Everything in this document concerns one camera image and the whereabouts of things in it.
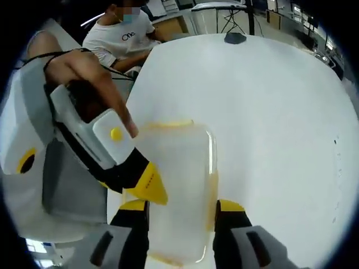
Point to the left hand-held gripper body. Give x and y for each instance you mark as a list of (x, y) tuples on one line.
[(109, 145)]

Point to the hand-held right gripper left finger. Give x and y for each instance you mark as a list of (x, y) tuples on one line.
[(129, 241)]

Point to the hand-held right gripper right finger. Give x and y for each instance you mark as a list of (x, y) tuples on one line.
[(235, 241)]

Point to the clear container with yellow clips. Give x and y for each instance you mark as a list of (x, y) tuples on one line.
[(182, 157)]

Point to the person's left hand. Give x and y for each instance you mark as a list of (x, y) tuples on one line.
[(84, 67)]

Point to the small black object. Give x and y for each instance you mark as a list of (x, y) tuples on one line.
[(235, 37)]

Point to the black laptop stand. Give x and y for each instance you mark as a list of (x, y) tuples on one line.
[(250, 19)]

